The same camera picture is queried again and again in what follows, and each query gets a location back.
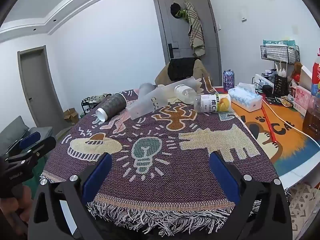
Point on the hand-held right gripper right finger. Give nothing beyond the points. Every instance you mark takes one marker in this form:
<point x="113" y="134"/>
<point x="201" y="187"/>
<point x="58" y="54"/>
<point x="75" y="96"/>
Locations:
<point x="224" y="178"/>

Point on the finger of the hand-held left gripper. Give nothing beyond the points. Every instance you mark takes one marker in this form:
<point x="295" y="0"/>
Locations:
<point x="29" y="139"/>
<point x="42" y="145"/>

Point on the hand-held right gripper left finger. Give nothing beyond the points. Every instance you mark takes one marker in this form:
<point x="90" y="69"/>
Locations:
<point x="97" y="178"/>

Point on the brown patterned paper cup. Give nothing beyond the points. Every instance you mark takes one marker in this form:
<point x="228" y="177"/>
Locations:
<point x="115" y="104"/>

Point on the frosted translucent tall bottle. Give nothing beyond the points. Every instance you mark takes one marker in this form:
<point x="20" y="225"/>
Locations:
<point x="147" y="103"/>

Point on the small frosted plastic cup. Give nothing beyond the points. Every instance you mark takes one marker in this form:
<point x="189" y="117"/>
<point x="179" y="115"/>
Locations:
<point x="146" y="88"/>

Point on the long frosted plastic cup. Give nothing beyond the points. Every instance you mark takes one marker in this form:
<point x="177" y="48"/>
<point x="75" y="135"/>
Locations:
<point x="182" y="82"/>

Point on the person's left hand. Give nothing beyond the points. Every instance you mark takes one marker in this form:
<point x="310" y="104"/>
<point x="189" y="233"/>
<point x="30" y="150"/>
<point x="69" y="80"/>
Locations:
<point x="23" y="206"/>

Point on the grey sofa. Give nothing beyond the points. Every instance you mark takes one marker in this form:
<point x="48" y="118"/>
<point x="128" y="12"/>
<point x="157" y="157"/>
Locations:
<point x="15" y="130"/>

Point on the cardboard box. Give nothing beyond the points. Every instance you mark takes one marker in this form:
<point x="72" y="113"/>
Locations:
<point x="70" y="116"/>

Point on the plain grey door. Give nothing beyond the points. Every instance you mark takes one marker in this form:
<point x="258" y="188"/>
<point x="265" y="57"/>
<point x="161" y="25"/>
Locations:
<point x="37" y="87"/>

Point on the purple printed woven blanket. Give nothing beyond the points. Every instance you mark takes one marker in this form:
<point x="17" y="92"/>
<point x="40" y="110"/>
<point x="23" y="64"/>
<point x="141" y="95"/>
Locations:
<point x="162" y="180"/>

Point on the black shoe rack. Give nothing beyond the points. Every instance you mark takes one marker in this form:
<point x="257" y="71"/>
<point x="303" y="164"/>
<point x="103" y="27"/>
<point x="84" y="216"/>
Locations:
<point x="90" y="103"/>

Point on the red ruler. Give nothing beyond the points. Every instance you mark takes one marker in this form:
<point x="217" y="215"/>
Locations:
<point x="269" y="123"/>

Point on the orange cat print mat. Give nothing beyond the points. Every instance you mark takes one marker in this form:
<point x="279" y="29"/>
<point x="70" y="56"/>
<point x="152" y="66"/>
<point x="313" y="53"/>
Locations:
<point x="287" y="140"/>

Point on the yellow label plastic bottle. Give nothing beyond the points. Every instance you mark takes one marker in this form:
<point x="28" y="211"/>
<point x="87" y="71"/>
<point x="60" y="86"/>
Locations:
<point x="215" y="103"/>

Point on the white tissue pack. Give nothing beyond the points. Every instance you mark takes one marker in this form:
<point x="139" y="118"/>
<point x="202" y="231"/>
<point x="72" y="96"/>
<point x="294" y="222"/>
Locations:
<point x="246" y="98"/>

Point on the white patterned cloth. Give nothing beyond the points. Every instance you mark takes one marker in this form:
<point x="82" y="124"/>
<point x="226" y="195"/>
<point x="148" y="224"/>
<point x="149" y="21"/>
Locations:
<point x="303" y="210"/>

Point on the clear plastic bottle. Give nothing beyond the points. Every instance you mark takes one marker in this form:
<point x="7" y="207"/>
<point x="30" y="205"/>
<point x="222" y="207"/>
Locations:
<point x="186" y="95"/>

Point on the purple drink can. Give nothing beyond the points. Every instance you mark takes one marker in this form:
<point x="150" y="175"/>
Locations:
<point x="229" y="80"/>

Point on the black power adapter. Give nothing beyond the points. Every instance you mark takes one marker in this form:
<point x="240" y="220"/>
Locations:
<point x="268" y="89"/>

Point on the white power strip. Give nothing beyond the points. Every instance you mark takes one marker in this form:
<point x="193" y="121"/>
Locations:
<point x="262" y="79"/>

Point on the black mesh pen holder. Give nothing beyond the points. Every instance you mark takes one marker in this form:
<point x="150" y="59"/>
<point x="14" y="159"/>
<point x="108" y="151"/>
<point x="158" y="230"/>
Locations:
<point x="280" y="86"/>

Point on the pink floral box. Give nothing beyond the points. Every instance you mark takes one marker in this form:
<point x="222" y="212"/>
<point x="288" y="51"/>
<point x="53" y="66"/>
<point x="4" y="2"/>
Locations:
<point x="302" y="97"/>

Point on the black mesh chair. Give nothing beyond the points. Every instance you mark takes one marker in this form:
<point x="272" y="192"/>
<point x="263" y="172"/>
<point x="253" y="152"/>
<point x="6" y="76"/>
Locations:
<point x="181" y="68"/>

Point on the brown plush toy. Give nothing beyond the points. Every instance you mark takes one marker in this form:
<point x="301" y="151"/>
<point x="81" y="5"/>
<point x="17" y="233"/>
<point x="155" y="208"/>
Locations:
<point x="297" y="71"/>

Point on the white box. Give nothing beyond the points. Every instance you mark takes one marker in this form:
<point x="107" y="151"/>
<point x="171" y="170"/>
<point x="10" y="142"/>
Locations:
<point x="305" y="76"/>

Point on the red label drink bottle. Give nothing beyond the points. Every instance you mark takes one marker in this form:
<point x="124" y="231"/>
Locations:
<point x="316" y="75"/>

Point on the plaid scarf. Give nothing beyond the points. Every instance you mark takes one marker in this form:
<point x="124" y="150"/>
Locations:
<point x="196" y="30"/>

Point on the green plush toy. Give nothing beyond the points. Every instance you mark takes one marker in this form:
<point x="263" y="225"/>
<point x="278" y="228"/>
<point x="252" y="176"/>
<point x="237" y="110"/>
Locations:
<point x="183" y="15"/>

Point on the black hat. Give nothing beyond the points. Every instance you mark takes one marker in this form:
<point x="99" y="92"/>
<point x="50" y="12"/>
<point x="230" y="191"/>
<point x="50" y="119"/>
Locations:
<point x="176" y="8"/>

